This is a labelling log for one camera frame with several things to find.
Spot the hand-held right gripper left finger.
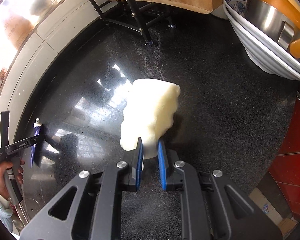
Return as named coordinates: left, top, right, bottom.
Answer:
left=19, top=137, right=143, bottom=240

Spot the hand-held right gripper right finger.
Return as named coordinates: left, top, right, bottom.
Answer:
left=158, top=139, right=283, bottom=240

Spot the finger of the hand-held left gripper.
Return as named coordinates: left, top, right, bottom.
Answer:
left=30, top=134, right=45, bottom=168

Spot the blue white toothpaste tube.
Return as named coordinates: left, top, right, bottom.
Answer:
left=31, top=118, right=43, bottom=167

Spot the white foam piece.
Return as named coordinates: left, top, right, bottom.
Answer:
left=119, top=79, right=181, bottom=160

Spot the person's left forearm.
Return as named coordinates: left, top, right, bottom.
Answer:
left=0, top=185, right=15, bottom=232

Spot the person's left hand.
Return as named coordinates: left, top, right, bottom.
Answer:
left=0, top=159, right=25, bottom=201

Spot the cardboard box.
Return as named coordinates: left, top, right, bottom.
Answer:
left=2, top=12, right=38, bottom=51

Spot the red cabinet panel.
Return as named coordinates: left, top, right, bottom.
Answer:
left=267, top=100, right=300, bottom=218

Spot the black metal stand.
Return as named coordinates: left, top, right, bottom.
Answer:
left=75, top=0, right=177, bottom=46

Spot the white ribbed bowl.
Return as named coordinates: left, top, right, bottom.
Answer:
left=224, top=5, right=300, bottom=82

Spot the blue floral white bowl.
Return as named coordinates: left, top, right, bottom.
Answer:
left=223, top=0, right=300, bottom=68

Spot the steel pot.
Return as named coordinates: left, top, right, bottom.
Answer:
left=244, top=0, right=300, bottom=51

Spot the orange plastic scoop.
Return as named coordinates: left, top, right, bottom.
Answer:
left=250, top=0, right=300, bottom=58

